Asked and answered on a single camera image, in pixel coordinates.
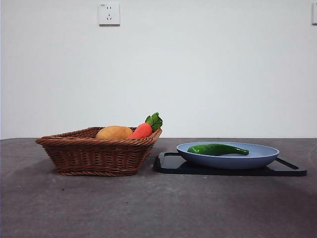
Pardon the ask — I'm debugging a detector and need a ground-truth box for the green pepper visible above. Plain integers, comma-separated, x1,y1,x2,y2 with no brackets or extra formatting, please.
186,143,250,157

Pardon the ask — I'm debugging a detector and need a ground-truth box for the blue round plate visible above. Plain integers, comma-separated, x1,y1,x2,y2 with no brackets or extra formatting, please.
176,141,280,170

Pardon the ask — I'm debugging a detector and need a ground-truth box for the orange carrot with green leaves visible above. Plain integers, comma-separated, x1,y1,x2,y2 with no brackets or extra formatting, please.
126,112,163,139

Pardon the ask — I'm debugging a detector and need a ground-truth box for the yellow-brown potato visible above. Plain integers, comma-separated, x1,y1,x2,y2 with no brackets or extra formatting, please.
95,125,134,140

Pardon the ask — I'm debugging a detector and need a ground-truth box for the black rectangular tray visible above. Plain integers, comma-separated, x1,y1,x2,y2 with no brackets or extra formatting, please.
153,151,308,178

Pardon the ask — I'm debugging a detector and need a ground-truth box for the brown wicker basket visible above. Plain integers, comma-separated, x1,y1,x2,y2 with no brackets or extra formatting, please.
35,126,163,177

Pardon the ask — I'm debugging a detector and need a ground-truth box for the white wall socket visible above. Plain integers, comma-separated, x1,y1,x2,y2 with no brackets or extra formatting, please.
99,2,121,27

